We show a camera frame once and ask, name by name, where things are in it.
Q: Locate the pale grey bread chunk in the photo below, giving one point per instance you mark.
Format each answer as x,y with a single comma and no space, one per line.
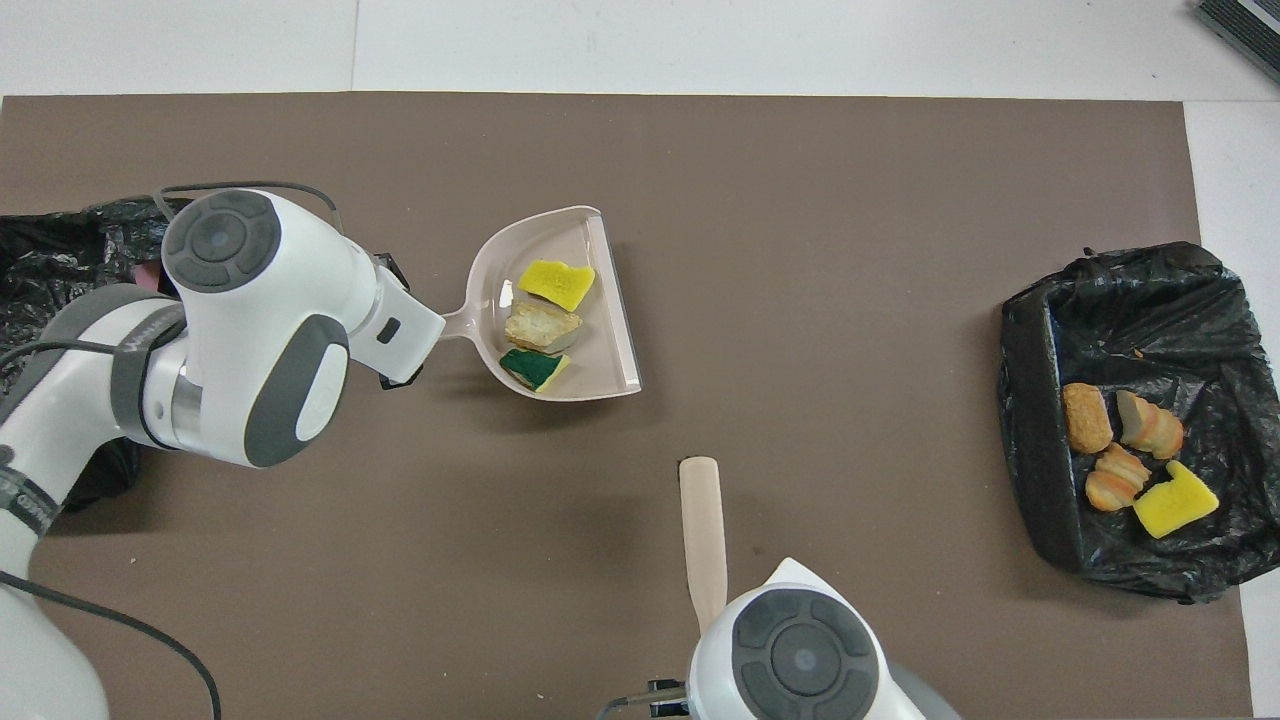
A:
540,325

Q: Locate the beige plastic dustpan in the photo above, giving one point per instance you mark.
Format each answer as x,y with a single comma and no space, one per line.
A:
610,340

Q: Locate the small yellow sponge piece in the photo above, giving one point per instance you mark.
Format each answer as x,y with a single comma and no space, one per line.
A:
535,370

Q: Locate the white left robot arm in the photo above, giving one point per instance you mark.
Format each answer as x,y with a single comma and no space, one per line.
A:
270,300

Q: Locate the beige hand brush black bristles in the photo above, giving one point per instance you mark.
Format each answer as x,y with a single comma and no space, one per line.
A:
703,530

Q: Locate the grey ribbed vent panel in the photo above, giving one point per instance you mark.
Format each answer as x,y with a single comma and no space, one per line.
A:
1250,25

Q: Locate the large yellow sponge piece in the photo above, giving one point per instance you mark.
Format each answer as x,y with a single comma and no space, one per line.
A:
555,283

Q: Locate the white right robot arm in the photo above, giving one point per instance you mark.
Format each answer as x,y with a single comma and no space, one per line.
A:
800,650

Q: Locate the bin lined with black bag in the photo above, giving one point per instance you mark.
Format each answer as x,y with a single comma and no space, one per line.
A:
1030,450

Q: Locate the pink bin with black bag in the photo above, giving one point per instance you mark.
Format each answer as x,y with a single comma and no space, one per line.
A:
40,270

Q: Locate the curved green yellow sponge piece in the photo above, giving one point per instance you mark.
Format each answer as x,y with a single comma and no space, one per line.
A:
1175,500

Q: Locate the brown bread roll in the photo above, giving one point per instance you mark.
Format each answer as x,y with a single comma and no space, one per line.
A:
1087,418

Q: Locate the striped croissant piece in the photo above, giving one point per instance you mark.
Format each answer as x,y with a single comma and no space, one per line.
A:
1118,478

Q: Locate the brown table mat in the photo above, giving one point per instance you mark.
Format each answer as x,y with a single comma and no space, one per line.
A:
800,250

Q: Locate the pale torn bread piece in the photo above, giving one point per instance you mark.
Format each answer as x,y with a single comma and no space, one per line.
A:
1150,425

